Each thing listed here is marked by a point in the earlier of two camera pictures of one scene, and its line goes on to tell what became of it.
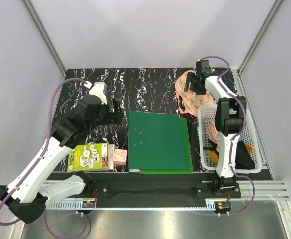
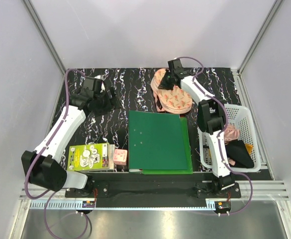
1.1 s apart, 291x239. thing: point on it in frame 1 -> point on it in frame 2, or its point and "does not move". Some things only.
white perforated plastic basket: [207, 114] does not move
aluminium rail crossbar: [266, 190] does not move
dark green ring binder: [155, 141] does not move
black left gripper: [114, 118] -> [113, 103]
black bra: [243, 160] does not move
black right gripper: [189, 77] -> [163, 85]
